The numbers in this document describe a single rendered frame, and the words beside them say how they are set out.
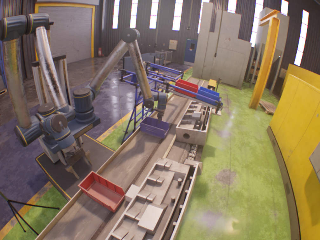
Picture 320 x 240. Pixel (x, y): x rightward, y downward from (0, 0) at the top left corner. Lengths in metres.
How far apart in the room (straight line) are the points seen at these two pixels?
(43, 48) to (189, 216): 2.31
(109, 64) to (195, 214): 2.15
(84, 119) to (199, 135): 1.32
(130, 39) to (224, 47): 6.87
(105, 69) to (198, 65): 6.70
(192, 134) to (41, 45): 1.67
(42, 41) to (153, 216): 1.35
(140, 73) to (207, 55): 6.74
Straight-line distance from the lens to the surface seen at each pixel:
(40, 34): 1.16
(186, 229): 2.04
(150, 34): 12.78
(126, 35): 1.40
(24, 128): 1.38
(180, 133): 1.76
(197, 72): 8.09
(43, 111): 1.44
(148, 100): 1.53
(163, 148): 1.71
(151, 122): 1.98
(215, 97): 1.89
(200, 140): 1.75
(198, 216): 2.15
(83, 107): 1.65
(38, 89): 1.67
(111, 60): 1.68
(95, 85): 1.82
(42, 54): 1.11
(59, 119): 0.87
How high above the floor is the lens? 1.91
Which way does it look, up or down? 32 degrees down
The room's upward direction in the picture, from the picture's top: 7 degrees clockwise
